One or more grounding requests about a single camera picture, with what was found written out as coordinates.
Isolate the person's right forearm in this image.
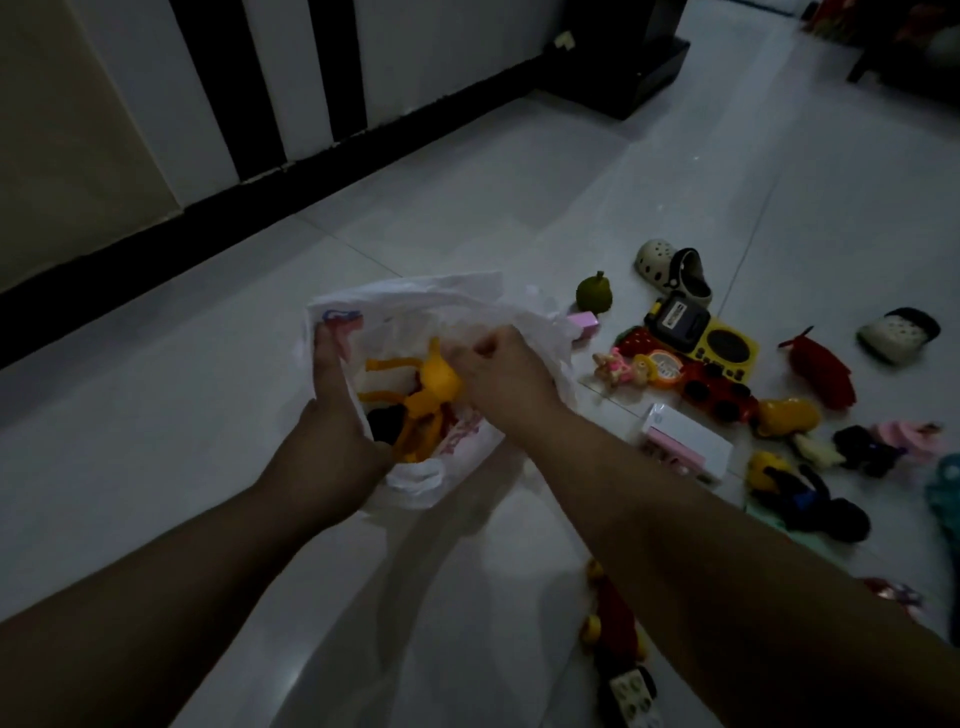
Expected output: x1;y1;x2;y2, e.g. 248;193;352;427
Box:
521;404;960;728

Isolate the black cabinet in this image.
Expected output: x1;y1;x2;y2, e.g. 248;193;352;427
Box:
539;0;691;121

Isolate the person's right hand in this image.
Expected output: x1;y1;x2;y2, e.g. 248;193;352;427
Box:
438;326;571;444

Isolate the yellow gourd toy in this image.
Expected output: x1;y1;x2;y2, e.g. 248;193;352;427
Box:
753;397;823;440

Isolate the red box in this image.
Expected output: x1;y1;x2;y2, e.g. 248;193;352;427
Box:
802;0;856;39

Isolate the person's left forearm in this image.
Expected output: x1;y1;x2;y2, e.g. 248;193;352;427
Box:
0;479;361;728

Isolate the white plastic bag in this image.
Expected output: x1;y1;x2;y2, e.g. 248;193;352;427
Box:
303;271;583;515

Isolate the teal perforated catch cup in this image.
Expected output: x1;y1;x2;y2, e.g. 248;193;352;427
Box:
926;453;960;564

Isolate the pink cupcake toy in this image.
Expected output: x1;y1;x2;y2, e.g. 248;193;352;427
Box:
873;419;946;460

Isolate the black yellow device toy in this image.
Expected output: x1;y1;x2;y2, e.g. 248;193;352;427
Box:
644;292;712;350

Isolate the yellow stretchy figure toy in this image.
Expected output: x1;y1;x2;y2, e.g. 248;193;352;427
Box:
358;337;465;465

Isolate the red ladybug toy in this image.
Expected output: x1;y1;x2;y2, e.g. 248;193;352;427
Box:
678;359;759;425

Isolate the cream clog shoe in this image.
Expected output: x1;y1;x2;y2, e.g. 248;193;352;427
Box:
857;307;942;367
635;239;714;307

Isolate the person's left hand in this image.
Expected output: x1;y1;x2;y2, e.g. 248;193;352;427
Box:
254;322;395;526

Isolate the yellow music player toy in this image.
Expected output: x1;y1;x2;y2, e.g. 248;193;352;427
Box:
686;318;760;384

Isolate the red plush toy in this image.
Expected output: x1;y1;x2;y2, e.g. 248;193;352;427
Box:
777;326;858;412

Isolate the dark wooden table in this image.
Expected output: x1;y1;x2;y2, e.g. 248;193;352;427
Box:
847;0;960;106

